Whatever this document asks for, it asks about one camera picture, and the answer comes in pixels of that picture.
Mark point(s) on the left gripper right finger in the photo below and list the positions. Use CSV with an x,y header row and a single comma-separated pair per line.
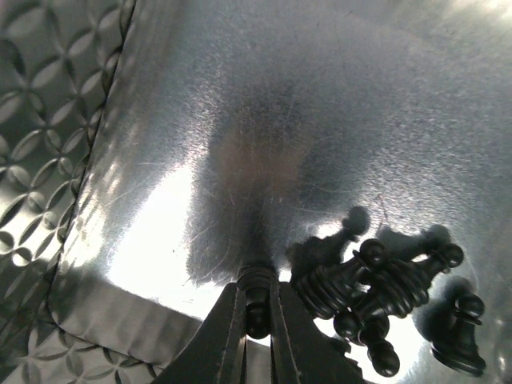
x,y
300,353

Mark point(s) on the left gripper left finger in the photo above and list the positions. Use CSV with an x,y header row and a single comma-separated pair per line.
x,y
217,351

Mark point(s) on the black chess piece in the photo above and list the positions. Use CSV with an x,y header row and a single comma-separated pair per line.
x,y
255,282

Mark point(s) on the pink tin with black pieces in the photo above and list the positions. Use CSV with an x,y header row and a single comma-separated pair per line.
x,y
149,148

